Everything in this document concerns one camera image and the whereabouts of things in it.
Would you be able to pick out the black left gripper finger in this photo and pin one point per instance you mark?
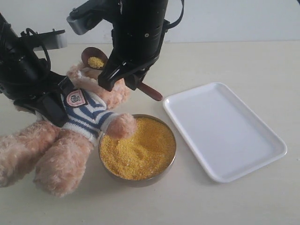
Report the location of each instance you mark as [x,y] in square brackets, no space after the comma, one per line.
[65,86]
[51,107]

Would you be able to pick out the white rectangular plastic tray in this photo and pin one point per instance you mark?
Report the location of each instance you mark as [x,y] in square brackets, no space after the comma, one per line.
[227,138]

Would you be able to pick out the pink teddy bear striped shirt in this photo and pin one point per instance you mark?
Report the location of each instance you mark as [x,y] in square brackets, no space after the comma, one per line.
[58,155]

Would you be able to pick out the yellow millet grain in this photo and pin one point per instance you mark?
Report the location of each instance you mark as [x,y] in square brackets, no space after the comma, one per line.
[140,152]

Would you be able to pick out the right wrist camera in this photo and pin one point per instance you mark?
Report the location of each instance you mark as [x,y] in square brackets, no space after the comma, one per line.
[88,15]

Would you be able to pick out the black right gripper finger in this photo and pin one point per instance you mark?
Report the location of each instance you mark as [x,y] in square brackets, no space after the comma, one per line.
[135,80]
[116,68]

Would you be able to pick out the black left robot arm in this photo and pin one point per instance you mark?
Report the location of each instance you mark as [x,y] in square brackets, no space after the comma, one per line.
[16,54]

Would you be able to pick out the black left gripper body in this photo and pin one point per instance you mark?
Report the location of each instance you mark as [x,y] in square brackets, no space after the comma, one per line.
[24,89]

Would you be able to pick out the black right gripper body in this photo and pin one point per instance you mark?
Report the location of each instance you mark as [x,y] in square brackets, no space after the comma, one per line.
[135,46]

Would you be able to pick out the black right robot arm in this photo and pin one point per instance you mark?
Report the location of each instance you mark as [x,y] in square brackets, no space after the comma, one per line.
[142,11]

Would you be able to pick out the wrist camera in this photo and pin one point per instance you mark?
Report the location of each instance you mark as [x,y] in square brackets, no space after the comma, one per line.
[88,15]
[54,39]

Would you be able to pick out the dark red wooden spoon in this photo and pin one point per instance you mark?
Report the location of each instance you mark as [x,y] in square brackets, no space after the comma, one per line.
[96,59]

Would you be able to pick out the metal bowl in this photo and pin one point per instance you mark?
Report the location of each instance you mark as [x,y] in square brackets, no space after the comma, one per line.
[138,180]

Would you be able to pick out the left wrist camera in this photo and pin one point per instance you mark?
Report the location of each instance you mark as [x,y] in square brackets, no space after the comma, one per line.
[54,39]

